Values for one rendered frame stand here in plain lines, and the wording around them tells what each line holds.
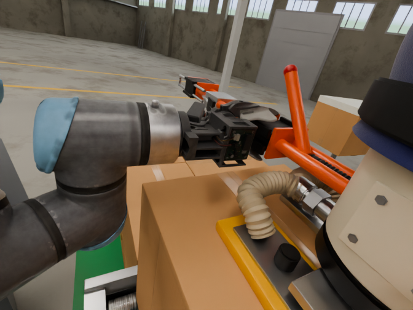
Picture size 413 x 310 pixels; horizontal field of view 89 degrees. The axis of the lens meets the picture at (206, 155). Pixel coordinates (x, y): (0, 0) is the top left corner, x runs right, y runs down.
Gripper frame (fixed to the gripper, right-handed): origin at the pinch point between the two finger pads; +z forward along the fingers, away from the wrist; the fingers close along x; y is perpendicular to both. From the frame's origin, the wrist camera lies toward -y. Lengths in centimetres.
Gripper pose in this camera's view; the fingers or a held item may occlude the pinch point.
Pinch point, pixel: (265, 129)
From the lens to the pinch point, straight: 45.2
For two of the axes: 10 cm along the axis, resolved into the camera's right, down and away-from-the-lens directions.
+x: 1.9, -8.6, -4.7
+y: 4.1, 5.0, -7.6
